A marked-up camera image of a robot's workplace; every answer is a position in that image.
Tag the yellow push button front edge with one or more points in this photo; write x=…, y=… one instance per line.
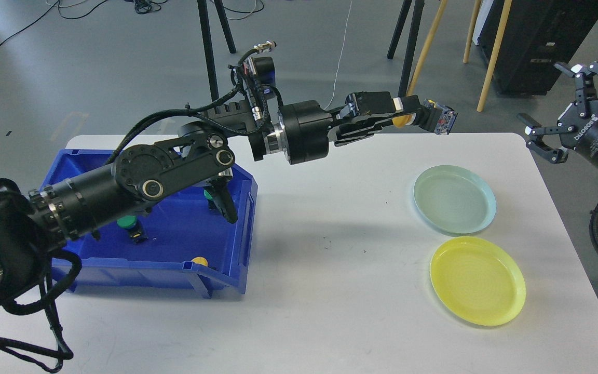
x=203, y=262

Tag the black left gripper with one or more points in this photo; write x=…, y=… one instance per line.
x=306, y=124

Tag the black box cabinet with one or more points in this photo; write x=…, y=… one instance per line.
x=537, y=35

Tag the light green plate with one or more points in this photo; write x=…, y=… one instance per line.
x=454, y=200

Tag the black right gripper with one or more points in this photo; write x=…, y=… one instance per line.
x=581, y=116

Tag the yellow plate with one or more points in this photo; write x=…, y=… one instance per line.
x=477, y=281

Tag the blue plastic bin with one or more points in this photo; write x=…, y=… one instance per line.
x=180, y=228

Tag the yellow push button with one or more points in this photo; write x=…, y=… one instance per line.
x=428, y=115

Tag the black tripod left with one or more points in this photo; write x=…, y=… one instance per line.
x=207, y=42

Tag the black tripod right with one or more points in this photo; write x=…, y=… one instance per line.
x=415, y=9

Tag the black tripod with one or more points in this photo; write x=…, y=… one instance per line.
x=415, y=9
x=207, y=42

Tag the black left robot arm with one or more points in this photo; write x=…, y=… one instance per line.
x=161, y=155

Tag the green push button front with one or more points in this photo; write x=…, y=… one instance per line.
x=134, y=228

